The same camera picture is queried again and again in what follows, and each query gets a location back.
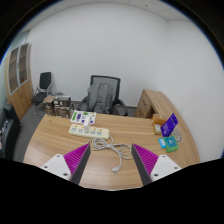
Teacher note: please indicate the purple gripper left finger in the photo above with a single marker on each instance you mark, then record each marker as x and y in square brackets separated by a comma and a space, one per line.
[69, 166]

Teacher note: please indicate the round grey coaster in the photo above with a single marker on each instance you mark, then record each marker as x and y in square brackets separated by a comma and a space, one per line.
[177, 135]

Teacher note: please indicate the green packet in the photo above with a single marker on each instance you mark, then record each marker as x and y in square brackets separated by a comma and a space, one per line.
[171, 144]

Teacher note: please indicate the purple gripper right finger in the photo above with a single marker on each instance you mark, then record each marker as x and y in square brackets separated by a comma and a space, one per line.
[152, 167]

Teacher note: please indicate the cream power strip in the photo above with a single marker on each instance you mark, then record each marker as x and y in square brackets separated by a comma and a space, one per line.
[94, 132]

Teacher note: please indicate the grey backpack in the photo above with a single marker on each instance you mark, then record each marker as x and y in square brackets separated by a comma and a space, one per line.
[100, 98]

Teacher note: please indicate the wooden glass-door bookcase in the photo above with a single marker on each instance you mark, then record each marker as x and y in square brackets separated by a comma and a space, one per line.
[18, 79]

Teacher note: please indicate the purple card box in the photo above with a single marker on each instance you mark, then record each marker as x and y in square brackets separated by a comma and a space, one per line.
[169, 125]

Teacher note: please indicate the orange small box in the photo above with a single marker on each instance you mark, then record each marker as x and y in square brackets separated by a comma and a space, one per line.
[158, 119]

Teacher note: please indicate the black sofa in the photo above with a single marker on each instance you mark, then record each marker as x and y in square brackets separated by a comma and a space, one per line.
[10, 127]

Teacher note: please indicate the black mesh office chair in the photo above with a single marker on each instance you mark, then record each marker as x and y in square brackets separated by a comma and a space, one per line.
[115, 83]

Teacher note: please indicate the black visitor chair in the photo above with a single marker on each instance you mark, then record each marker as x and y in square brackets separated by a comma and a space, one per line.
[43, 89]

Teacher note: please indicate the wooden side cabinet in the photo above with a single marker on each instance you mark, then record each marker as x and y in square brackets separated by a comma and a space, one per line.
[153, 102]

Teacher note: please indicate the stacked cardboard boxes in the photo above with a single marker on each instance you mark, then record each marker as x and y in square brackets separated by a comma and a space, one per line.
[60, 106]

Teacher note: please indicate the blue packet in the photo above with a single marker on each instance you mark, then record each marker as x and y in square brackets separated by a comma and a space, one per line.
[162, 143]

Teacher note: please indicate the white charger plug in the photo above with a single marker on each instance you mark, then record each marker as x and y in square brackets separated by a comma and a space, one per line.
[87, 124]

